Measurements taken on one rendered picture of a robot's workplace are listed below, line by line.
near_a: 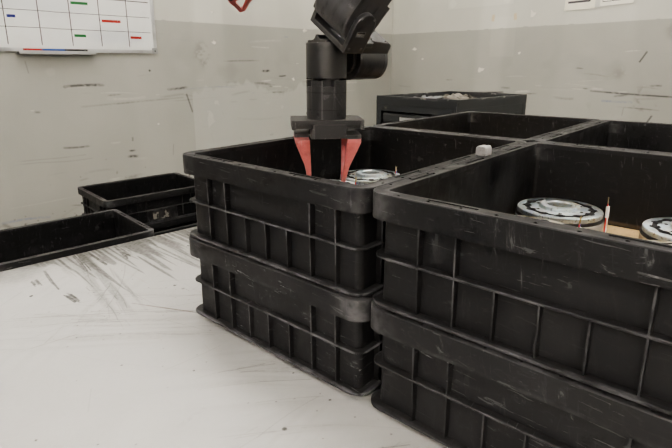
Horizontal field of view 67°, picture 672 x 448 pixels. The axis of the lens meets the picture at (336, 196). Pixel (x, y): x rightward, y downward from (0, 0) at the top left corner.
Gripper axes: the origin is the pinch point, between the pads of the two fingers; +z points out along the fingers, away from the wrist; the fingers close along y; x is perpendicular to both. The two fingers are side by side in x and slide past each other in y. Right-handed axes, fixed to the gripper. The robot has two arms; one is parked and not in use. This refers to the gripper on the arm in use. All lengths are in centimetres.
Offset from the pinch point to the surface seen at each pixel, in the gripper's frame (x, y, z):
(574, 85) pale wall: -282, -209, 1
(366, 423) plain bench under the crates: 31.9, -0.8, 16.8
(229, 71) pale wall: -315, 41, -7
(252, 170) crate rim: 18.8, 9.9, -5.7
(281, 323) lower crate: 20.2, 7.2, 12.1
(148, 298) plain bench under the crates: 1.3, 26.8, 17.3
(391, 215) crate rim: 32.3, -2.5, -4.5
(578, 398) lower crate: 44.4, -13.5, 5.6
